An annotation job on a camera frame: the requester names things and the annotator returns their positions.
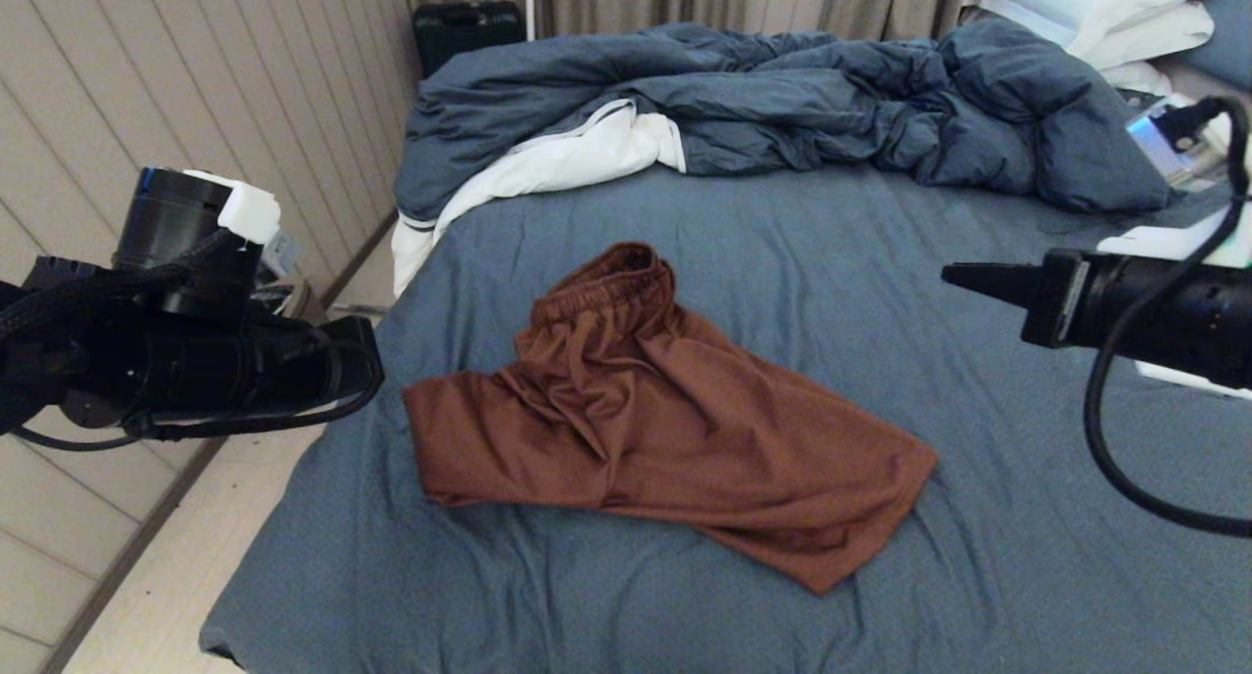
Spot brown drawstring shorts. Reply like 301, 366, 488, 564
401, 242, 938, 595

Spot flat white rectangular object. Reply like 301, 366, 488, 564
1135, 361, 1252, 401

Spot bronze trash bin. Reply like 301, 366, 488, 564
256, 278, 329, 325

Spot beige headboard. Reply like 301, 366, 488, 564
1152, 62, 1252, 108

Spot crumpled blue duvet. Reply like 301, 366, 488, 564
395, 19, 1175, 230

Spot blue pillow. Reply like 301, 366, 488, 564
1176, 0, 1252, 96

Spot black suitcase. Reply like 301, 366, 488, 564
412, 1, 526, 78

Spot blue bed sheet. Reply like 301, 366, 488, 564
198, 95, 1252, 674

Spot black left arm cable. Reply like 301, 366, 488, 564
0, 229, 384, 452

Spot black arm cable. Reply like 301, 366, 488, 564
0, 229, 384, 452
1084, 97, 1252, 538

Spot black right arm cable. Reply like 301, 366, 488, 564
1084, 97, 1252, 538

